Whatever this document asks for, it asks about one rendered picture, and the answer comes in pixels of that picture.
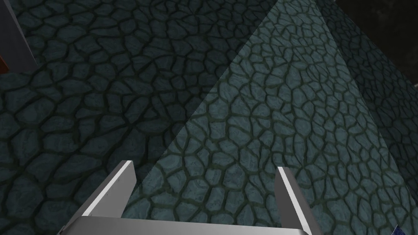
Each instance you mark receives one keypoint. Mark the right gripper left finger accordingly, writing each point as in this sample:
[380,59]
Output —
[112,192]

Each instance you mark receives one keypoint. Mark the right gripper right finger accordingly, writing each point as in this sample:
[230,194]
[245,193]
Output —
[289,205]

